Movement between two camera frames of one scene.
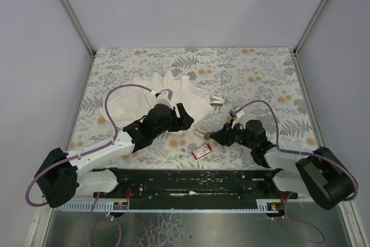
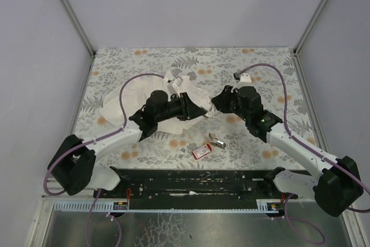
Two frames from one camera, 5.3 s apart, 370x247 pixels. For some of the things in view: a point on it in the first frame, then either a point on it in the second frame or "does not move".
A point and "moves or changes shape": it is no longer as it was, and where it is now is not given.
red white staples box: x=202 y=151 does not move
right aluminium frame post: x=319 y=9 does not move
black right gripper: x=229 y=135 -> x=226 y=100
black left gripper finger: x=182 y=122 -> x=189 y=109
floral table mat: x=232 y=77 does not move
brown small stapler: x=202 y=133 moves or changes shape
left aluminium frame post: x=76 y=22 does not move
